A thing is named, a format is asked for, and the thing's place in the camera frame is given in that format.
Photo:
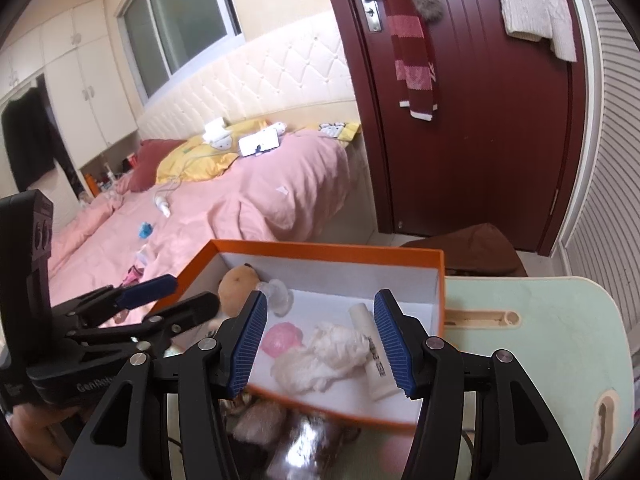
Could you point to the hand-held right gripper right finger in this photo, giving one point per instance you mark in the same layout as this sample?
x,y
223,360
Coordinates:
x,y
392,345

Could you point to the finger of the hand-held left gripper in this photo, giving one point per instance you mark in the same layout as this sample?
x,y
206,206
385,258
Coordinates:
x,y
195,307
150,290

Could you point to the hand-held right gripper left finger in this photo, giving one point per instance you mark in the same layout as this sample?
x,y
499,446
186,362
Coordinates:
x,y
245,345

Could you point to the white tube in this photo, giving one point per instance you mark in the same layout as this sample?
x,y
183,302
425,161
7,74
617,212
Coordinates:
x,y
372,360

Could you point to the pink round object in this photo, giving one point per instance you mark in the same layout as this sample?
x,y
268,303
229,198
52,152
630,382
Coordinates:
x,y
282,339

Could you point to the brown plush toy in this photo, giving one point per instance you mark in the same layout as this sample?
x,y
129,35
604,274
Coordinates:
x,y
235,285

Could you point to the clear plastic cap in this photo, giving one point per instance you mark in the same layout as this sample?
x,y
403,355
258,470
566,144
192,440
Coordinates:
x,y
277,300

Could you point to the orange cardboard box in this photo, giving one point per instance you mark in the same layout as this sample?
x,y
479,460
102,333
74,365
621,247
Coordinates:
x,y
405,280

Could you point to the white tissue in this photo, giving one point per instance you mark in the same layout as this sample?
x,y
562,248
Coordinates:
x,y
320,360

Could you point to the light green cartoon desktop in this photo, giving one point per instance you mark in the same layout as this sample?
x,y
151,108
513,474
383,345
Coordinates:
x,y
525,360

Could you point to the person's left hand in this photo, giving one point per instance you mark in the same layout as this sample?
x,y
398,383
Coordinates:
x,y
35,427

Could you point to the pink wrapper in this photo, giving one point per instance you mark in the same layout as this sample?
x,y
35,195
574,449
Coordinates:
x,y
131,275

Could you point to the small white container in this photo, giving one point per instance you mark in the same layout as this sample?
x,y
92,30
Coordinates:
x,y
141,259

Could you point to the small blue toy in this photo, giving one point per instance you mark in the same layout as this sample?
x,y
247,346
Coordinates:
x,y
146,230

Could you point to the small white bottle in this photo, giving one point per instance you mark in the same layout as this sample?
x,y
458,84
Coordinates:
x,y
162,206

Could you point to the pink blanket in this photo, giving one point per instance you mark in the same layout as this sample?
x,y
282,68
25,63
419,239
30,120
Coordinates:
x,y
240,200

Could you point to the bubble wrap bundle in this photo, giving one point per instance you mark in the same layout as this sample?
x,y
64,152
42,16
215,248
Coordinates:
x,y
300,450

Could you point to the brown cushion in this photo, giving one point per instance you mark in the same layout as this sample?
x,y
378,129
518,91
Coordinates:
x,y
470,252

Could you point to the dark red pillow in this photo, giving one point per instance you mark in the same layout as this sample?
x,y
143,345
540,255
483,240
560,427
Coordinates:
x,y
150,165

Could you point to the black hanging garment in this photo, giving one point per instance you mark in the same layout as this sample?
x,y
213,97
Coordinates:
x,y
30,135

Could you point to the white tissue pack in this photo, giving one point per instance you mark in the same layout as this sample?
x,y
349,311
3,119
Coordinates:
x,y
217,132

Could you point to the white rectangular device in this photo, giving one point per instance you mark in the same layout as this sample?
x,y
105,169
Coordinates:
x,y
257,144

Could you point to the white wardrobe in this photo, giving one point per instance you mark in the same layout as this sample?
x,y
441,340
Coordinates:
x,y
90,85

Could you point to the yellow cartoon pillow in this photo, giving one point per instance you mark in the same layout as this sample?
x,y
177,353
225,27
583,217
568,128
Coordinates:
x,y
342,131

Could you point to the dark red door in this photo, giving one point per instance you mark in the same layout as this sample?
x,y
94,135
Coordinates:
x,y
475,135

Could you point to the cream padded headboard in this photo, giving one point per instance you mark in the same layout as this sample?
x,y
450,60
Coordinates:
x,y
280,70

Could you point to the white slatted door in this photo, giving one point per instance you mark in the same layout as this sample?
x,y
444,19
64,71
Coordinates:
x,y
610,210

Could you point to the window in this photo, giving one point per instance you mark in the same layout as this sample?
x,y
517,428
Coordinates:
x,y
190,15

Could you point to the red striped scarf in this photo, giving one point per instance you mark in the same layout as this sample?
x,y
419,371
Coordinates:
x,y
410,50

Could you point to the white knitted sweater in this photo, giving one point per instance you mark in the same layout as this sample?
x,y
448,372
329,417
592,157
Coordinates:
x,y
535,5

